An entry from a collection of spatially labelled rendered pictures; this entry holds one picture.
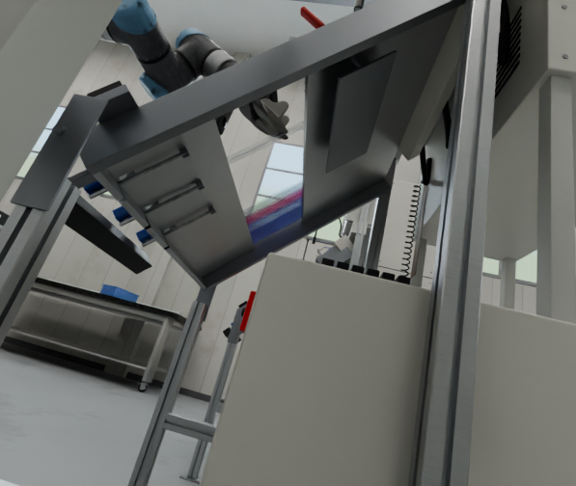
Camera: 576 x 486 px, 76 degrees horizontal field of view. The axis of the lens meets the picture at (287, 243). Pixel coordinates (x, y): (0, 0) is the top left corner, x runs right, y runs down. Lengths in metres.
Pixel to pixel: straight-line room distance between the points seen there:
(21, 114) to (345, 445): 0.40
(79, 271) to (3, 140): 6.29
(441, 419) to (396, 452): 0.06
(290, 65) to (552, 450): 0.58
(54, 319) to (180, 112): 6.08
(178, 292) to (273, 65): 5.26
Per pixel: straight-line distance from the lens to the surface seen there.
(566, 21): 0.81
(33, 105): 0.34
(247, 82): 0.60
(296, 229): 1.20
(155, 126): 0.58
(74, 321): 6.37
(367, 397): 0.43
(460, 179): 0.49
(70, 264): 6.72
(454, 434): 0.41
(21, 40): 0.33
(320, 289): 0.44
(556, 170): 0.62
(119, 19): 0.85
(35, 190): 0.54
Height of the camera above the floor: 0.48
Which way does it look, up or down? 20 degrees up
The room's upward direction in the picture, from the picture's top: 15 degrees clockwise
